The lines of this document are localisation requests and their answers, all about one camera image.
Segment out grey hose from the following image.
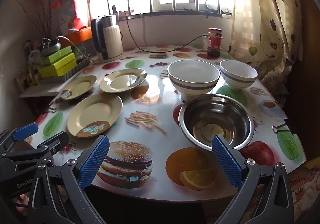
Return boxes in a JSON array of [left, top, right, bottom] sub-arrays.
[[56, 36, 88, 59]]

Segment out orange box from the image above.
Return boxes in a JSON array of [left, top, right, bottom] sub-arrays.
[[66, 26, 93, 42]]

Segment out heart-print cream curtain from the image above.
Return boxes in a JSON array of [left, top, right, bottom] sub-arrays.
[[230, 0, 303, 104]]

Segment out olive green box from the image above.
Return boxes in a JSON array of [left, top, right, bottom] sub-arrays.
[[41, 46, 73, 65]]

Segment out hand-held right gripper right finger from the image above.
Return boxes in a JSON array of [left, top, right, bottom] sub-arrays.
[[211, 135, 294, 224]]

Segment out black cable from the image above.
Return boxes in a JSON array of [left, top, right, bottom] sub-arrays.
[[124, 13, 209, 54]]

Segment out grey ribbed basket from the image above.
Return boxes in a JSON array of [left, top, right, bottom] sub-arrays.
[[59, 56, 91, 82]]

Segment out black curved object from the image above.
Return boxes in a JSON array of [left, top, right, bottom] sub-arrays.
[[202, 0, 218, 12]]

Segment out small blue-striped white bowl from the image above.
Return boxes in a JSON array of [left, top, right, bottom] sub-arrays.
[[219, 59, 258, 91]]

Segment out lime green box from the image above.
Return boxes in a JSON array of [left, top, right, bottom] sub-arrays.
[[39, 58, 77, 78], [49, 52, 76, 66]]

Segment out dried branches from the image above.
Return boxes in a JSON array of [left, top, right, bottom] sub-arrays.
[[15, 0, 58, 39]]

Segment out white electric kettle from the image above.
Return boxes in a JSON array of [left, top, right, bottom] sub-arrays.
[[90, 14, 124, 61]]

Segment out red colourful gift bag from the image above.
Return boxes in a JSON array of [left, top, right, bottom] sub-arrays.
[[51, 0, 89, 33]]

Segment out person's left hand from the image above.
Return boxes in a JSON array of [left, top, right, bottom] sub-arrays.
[[15, 193, 30, 214]]

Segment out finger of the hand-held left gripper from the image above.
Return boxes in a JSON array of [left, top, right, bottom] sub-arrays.
[[2, 131, 70, 167], [0, 122, 39, 152]]

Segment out cream plate with blue print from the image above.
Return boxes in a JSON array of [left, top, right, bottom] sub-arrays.
[[67, 93, 123, 139], [99, 68, 147, 94], [59, 75, 97, 101]]

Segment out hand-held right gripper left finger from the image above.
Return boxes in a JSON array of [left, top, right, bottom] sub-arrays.
[[27, 135, 110, 224]]

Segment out white side shelf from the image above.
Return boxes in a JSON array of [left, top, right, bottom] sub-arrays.
[[19, 81, 66, 99]]

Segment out grey metal gadget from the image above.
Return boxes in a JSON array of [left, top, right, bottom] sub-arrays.
[[37, 38, 62, 57]]

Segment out orange printed cloth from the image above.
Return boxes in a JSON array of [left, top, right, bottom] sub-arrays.
[[287, 159, 320, 224]]

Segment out stainless steel bowl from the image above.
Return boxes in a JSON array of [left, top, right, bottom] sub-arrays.
[[178, 93, 255, 152]]

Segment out red-labelled sauce jar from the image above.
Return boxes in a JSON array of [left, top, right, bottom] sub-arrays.
[[207, 27, 223, 58]]

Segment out large blue-striped white bowl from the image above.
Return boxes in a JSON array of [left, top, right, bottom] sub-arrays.
[[167, 59, 220, 102]]

